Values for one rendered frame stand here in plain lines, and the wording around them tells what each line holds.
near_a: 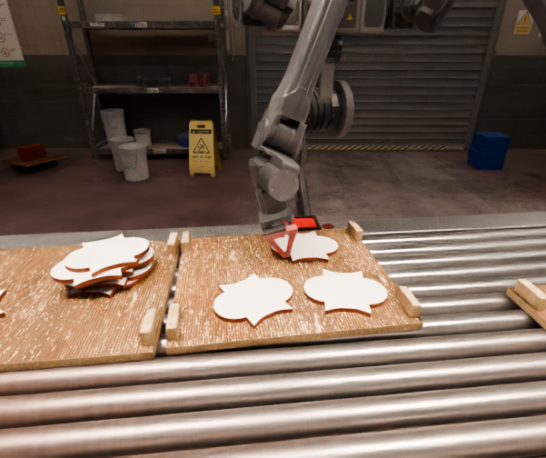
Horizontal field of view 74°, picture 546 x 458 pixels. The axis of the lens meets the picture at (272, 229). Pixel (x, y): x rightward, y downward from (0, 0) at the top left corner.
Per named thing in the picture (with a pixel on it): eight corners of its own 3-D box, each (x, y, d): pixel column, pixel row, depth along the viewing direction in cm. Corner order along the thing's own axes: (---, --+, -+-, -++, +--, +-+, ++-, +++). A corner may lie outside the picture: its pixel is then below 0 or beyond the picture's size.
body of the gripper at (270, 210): (263, 231, 71) (253, 196, 67) (258, 209, 80) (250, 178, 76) (295, 223, 71) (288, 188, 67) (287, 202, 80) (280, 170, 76)
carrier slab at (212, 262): (184, 243, 86) (183, 238, 85) (352, 233, 91) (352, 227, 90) (166, 355, 55) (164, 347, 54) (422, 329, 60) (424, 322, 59)
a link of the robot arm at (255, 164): (270, 147, 72) (243, 155, 71) (282, 154, 66) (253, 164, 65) (277, 179, 75) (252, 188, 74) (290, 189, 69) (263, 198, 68)
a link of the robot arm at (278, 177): (299, 132, 72) (261, 116, 68) (326, 143, 62) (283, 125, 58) (277, 188, 75) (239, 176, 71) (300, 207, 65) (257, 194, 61)
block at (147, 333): (148, 320, 59) (145, 307, 58) (160, 319, 59) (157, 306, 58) (140, 347, 54) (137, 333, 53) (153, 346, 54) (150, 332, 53)
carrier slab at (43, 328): (-6, 255, 81) (-9, 249, 80) (181, 245, 85) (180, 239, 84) (-153, 384, 50) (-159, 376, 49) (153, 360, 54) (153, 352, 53)
